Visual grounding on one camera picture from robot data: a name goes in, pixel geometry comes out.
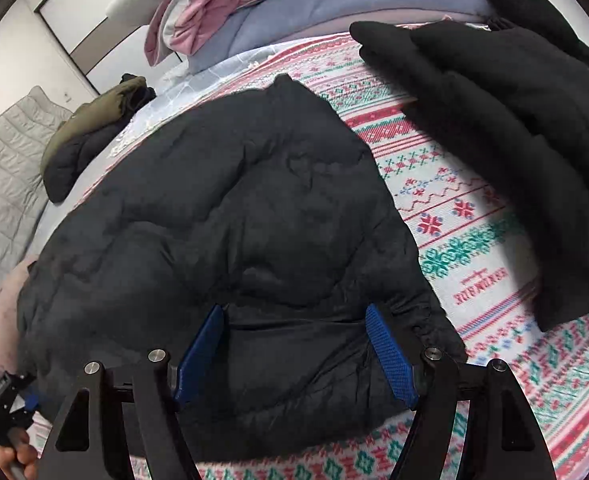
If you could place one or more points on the light blue lace-edged sheet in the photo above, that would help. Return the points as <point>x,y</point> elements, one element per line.
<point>139,120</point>

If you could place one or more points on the small black fleece garment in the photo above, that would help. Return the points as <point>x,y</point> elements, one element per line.
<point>529,5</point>

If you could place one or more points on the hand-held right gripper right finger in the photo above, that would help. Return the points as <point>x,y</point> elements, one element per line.
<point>392,360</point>

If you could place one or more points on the stack of folded bedding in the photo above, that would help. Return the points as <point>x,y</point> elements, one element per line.
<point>204,5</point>

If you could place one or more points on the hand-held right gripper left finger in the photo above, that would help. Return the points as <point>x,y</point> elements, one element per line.
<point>199,360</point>

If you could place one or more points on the black quilted jacket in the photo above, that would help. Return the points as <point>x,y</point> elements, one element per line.
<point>224,235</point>

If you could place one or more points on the folded black clothes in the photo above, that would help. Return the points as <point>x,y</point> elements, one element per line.
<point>514,150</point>

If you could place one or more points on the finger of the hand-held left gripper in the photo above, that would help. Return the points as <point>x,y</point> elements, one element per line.
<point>28,400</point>

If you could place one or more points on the olive green jacket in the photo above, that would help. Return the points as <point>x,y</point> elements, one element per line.
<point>89,115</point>

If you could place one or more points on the white sliding-door wardrobe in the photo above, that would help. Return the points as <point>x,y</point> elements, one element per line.
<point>84,20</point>

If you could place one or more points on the black puffer jacket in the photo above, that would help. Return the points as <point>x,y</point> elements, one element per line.
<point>74,160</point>

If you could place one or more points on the person's left hand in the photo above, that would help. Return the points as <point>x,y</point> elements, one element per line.
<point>17,460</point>

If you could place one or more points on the red green patterned bedspread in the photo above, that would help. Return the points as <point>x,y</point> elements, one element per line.
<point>449,220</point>

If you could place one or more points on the blue folded blanket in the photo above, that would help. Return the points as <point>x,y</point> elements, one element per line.
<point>314,10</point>

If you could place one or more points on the grey quilted headboard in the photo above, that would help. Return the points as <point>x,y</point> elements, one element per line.
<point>9,170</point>

